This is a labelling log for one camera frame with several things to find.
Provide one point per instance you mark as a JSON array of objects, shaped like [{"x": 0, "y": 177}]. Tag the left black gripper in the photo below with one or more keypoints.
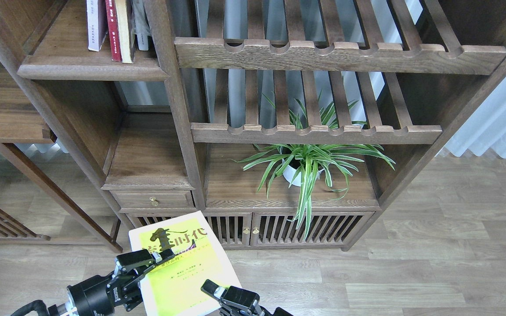
[{"x": 100, "y": 295}]

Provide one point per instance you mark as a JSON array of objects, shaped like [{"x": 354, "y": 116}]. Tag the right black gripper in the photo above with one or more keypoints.
[{"x": 235, "y": 301}]

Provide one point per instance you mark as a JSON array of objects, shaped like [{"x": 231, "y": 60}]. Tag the yellow green book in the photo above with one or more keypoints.
[{"x": 174, "y": 288}]

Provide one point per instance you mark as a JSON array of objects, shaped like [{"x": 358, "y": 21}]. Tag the red paperback book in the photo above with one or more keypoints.
[{"x": 113, "y": 36}]

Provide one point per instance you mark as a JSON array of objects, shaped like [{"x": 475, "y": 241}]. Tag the white purple book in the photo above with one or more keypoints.
[{"x": 96, "y": 24}]

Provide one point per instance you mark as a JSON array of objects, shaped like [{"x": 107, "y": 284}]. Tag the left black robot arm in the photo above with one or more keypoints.
[{"x": 38, "y": 306}]

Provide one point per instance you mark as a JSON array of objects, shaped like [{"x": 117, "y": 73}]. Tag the brass cabinet door knobs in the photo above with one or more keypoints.
[{"x": 248, "y": 230}]

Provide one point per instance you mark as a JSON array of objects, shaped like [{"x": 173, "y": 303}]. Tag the brass drawer knob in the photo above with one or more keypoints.
[{"x": 153, "y": 202}]

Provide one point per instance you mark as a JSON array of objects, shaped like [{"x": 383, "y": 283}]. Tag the white plant pot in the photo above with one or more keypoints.
[{"x": 290, "y": 170}]

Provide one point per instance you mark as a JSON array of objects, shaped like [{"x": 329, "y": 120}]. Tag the spider plant leaves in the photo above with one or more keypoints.
[{"x": 309, "y": 161}]

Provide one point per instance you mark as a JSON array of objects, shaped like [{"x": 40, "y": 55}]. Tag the dark wooden bookshelf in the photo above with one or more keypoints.
[{"x": 220, "y": 76}]

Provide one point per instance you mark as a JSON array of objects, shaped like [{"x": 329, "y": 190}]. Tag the upright tan book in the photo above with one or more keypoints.
[{"x": 125, "y": 17}]

